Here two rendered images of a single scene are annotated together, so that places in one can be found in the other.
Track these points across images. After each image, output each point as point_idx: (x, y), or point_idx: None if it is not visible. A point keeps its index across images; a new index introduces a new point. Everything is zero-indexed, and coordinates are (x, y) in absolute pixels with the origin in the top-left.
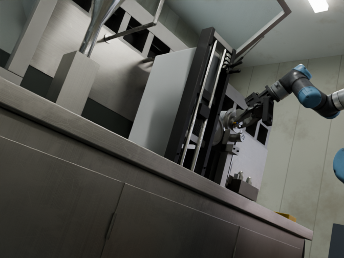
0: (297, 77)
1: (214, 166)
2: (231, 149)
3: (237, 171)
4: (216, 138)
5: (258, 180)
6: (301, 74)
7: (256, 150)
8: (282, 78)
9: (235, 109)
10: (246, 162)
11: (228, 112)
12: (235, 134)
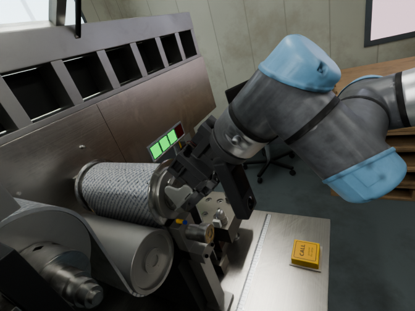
0: (303, 119)
1: (189, 278)
2: (204, 261)
3: (189, 120)
4: (166, 254)
5: (211, 99)
6: (312, 99)
7: (192, 72)
8: (243, 113)
9: (158, 170)
10: (192, 98)
11: (152, 196)
12: (192, 232)
